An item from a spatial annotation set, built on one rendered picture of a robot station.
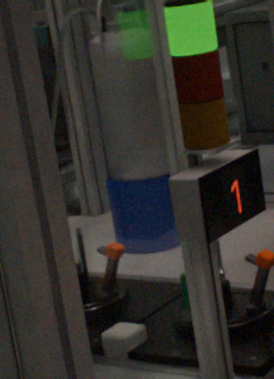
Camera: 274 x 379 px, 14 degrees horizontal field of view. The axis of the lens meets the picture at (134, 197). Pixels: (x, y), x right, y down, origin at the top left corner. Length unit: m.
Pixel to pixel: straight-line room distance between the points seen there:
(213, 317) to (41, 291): 0.78
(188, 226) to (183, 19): 0.21
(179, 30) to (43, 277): 0.70
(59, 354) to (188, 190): 0.68
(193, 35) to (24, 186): 0.70
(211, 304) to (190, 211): 0.14
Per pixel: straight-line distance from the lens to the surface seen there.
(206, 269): 1.21
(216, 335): 1.23
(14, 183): 0.43
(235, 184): 1.17
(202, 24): 1.13
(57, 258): 0.46
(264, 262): 1.40
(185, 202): 1.13
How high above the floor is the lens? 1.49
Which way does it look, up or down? 14 degrees down
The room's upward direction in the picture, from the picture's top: 9 degrees counter-clockwise
